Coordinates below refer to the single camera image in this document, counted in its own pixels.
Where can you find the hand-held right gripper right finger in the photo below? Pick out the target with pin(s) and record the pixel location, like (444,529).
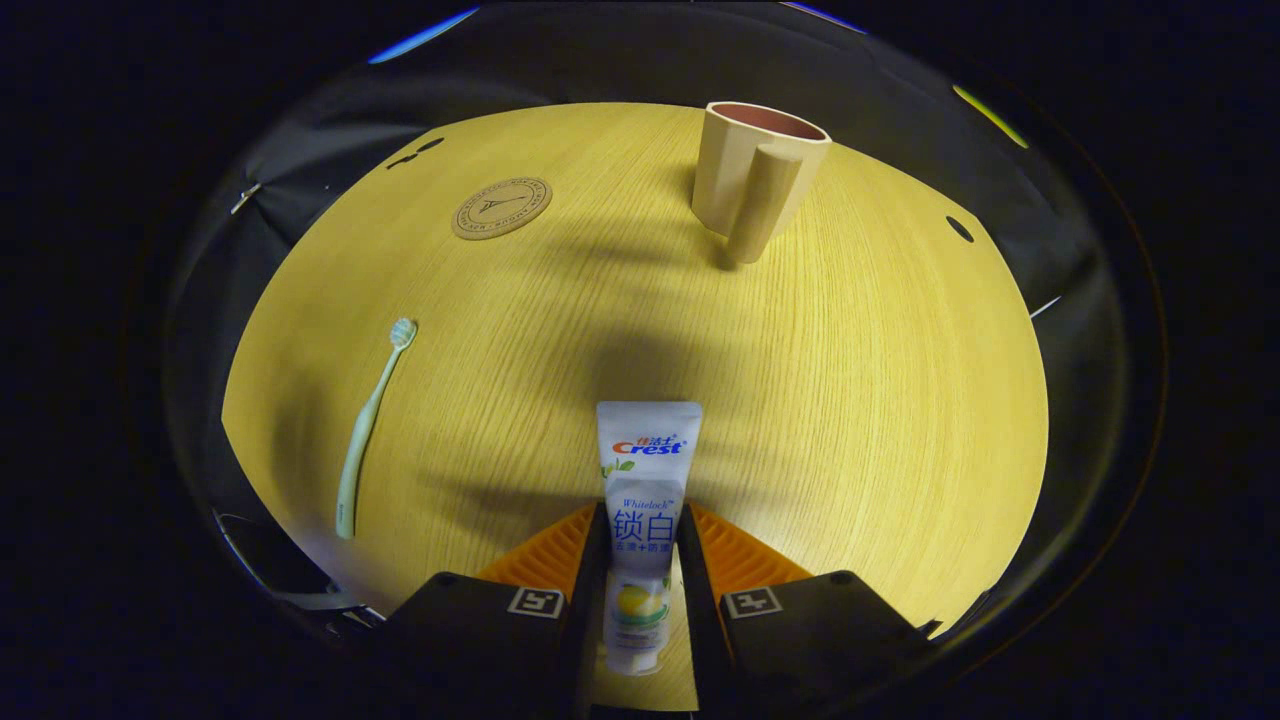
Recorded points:
(692,580)

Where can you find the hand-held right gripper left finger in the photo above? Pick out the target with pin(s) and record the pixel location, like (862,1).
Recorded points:
(598,580)

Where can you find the white toothpaste tube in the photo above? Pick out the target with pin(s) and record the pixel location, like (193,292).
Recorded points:
(648,470)

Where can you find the pale green toothbrush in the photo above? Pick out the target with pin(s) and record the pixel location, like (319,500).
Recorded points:
(365,430)

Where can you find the round brown coaster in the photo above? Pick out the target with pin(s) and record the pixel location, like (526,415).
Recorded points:
(502,208)

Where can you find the light wooden desktop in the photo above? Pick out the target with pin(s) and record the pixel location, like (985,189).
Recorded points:
(850,400)

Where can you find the silver cloth clip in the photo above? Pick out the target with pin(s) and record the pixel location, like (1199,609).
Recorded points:
(245,198)

